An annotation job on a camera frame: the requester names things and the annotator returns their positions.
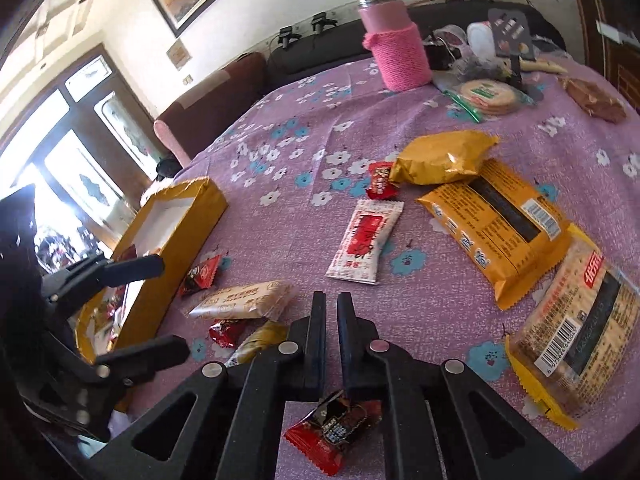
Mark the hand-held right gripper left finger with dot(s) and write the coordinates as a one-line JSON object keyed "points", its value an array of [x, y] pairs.
{"points": [[315, 340]]}

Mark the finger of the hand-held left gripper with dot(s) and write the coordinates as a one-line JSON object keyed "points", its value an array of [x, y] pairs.
{"points": [[130, 267], [150, 355]]}

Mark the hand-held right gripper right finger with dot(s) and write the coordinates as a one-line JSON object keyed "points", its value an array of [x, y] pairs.
{"points": [[350, 345]]}

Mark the olive gold snack packet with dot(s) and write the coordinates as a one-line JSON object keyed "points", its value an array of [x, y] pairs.
{"points": [[260, 340]]}

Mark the yellow cardboard box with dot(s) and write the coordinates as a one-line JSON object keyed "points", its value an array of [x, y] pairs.
{"points": [[185, 230]]}

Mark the small black red candy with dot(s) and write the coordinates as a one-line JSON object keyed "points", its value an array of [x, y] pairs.
{"points": [[200, 277]]}

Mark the red crinkled candy wrapper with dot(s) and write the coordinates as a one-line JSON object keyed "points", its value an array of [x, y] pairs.
{"points": [[226, 332]]}

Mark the beige long wafer packet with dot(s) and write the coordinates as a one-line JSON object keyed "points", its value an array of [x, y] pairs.
{"points": [[240, 300]]}

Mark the dark brown red-ended packet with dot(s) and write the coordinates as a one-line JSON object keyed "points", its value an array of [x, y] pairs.
{"points": [[335, 430]]}

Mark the white red snack packet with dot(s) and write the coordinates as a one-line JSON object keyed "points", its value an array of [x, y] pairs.
{"points": [[365, 240]]}

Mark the black round object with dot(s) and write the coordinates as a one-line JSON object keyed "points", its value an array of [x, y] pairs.
{"points": [[167, 169]]}

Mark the glass door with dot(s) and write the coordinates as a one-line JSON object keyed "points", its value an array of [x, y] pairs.
{"points": [[80, 140]]}

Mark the purple floral tablecloth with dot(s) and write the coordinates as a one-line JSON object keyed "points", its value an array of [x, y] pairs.
{"points": [[310, 160]]}

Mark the brown pink chair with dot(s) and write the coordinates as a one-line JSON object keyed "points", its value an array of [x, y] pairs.
{"points": [[210, 105]]}

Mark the yellow orange biscuit pack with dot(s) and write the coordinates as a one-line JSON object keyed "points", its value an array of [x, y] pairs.
{"points": [[500, 230]]}

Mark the gold puffed snack packet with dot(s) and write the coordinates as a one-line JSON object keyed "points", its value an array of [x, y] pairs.
{"points": [[440, 160]]}

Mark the clear yellow-edged cracker pack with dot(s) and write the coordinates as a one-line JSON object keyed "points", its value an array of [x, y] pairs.
{"points": [[580, 330]]}

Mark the black device on sofa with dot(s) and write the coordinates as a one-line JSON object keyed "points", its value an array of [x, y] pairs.
{"points": [[322, 22], [289, 36]]}

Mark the round crackers green packet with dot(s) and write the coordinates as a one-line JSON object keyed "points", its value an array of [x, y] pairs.
{"points": [[487, 97]]}

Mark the dark sofa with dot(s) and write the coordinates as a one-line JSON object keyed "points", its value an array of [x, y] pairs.
{"points": [[320, 55]]}

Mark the pink knitted sleeve bottle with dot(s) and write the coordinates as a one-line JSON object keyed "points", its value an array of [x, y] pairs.
{"points": [[395, 45]]}

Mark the clear glass jar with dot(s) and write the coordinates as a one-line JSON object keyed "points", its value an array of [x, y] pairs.
{"points": [[447, 45]]}

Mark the white cup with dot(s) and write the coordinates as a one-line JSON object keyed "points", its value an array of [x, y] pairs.
{"points": [[480, 39]]}

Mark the pale banana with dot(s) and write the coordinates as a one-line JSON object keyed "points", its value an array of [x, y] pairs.
{"points": [[542, 66]]}

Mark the brown wrapper packet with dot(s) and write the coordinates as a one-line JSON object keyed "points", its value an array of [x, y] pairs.
{"points": [[592, 97]]}

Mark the black card stand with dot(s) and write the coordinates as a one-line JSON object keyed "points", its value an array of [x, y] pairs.
{"points": [[510, 35]]}

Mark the wooden cabinet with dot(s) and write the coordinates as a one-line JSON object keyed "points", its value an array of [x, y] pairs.
{"points": [[610, 35]]}

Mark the white flat device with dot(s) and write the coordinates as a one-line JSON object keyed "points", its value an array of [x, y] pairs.
{"points": [[614, 31]]}

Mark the small wall plaque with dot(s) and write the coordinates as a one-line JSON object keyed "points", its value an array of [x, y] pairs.
{"points": [[177, 54]]}

